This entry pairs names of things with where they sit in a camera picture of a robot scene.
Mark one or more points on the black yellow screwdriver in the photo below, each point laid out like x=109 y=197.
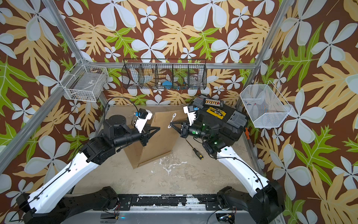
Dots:
x=197 y=153

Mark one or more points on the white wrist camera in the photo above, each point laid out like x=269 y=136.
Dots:
x=143 y=115
x=191 y=112

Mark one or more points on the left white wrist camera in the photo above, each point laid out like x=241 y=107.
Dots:
x=143 y=115

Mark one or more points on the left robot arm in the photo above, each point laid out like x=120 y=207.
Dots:
x=50 y=205

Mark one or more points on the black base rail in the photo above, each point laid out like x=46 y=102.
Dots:
x=209 y=202

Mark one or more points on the white wire basket right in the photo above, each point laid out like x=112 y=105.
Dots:
x=265 y=105

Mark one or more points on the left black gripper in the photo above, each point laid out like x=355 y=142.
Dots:
x=145 y=136

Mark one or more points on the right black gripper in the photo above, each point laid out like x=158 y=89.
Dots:
x=184 y=133

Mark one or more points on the blue object in basket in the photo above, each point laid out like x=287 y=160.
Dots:
x=167 y=84

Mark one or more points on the white wire basket left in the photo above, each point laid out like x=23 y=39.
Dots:
x=85 y=81

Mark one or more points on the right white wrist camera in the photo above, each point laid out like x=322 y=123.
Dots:
x=191 y=112

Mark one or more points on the brown kraft file bag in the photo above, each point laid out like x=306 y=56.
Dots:
x=164 y=140
x=139 y=155

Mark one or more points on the black wire basket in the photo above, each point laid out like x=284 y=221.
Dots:
x=184 y=74

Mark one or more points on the black yellow toolbox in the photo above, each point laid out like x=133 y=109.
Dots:
x=219 y=120

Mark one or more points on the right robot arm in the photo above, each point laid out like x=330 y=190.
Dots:
x=263 y=199

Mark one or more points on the white wire basket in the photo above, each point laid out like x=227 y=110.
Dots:
x=85 y=81
x=265 y=105

